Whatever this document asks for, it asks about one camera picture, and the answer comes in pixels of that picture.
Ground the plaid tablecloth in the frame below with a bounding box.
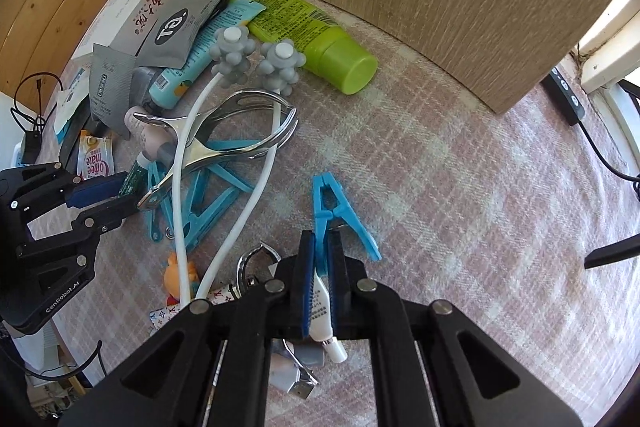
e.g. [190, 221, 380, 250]
[53, 0, 639, 426]

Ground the green tube bottle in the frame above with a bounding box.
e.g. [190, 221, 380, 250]
[248, 0, 378, 95]

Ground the pink cosmetic bottle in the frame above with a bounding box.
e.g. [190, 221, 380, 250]
[124, 106, 177, 168]

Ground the teal clothespin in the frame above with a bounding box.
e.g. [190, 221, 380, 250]
[144, 162, 254, 253]

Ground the grey Ta sachet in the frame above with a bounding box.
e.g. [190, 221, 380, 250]
[136, 0, 221, 68]

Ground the black power adapter cable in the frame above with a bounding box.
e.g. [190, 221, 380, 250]
[8, 71, 65, 166]

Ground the green lip balm stick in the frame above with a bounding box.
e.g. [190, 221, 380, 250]
[118, 152, 151, 197]

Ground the grey tea sachet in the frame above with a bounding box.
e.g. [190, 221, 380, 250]
[89, 43, 136, 140]

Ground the black tripod stand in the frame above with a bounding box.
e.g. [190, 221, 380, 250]
[584, 234, 640, 270]

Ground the metal eyelash curler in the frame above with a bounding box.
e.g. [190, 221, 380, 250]
[235, 243, 282, 296]

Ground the teal cream tube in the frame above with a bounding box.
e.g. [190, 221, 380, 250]
[149, 0, 266, 110]

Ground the orange cartoon figure toy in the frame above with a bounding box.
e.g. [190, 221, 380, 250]
[163, 253, 200, 306]

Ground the blue clothespin open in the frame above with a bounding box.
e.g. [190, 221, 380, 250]
[311, 172, 382, 274]

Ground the black inline cable remote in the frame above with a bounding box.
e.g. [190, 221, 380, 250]
[541, 67, 585, 127]

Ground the white medicine box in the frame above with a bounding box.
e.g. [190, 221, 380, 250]
[72, 0, 168, 63]

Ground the black sachet pack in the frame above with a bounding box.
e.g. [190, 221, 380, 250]
[58, 98, 107, 173]

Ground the small white cream tube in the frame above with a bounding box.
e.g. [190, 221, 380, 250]
[309, 273, 348, 364]

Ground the metal tongs clip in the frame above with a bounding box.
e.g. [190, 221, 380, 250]
[136, 89, 299, 210]

